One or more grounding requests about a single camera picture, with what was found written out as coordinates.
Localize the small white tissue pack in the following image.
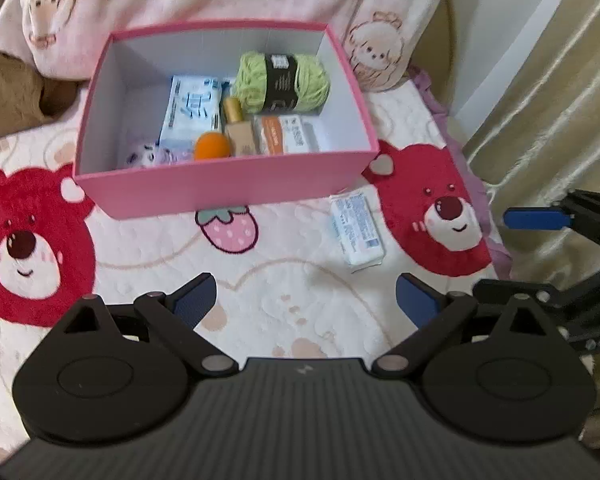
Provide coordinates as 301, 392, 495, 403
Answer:
329, 192, 386, 274

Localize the pink cardboard box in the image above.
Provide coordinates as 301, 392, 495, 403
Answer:
74, 20, 380, 220

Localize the purple plush toy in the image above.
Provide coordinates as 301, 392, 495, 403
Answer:
126, 141, 197, 167

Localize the white and orange carton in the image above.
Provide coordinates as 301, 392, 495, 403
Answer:
255, 115, 322, 156

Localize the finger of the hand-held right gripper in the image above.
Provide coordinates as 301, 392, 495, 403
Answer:
472, 277, 581, 313
502, 189, 600, 263

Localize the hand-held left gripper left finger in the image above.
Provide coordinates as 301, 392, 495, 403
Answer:
60, 272, 236, 377

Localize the orange makeup sponge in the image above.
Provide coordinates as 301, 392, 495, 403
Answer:
195, 132, 233, 162

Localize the green yarn ball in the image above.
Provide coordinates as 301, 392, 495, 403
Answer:
232, 51, 331, 115

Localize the foundation bottle with gold cap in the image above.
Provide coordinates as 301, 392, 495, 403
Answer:
222, 97, 258, 157

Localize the blue wet wipes pack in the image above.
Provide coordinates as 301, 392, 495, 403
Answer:
158, 76, 222, 148

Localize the beige curtain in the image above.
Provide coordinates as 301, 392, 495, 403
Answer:
459, 0, 600, 293

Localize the brown sofa cushion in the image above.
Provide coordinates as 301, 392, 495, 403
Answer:
0, 49, 78, 142

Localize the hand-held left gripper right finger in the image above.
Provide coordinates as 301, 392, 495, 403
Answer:
371, 272, 552, 377

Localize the red bear printed blanket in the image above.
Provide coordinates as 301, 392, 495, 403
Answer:
0, 77, 496, 451

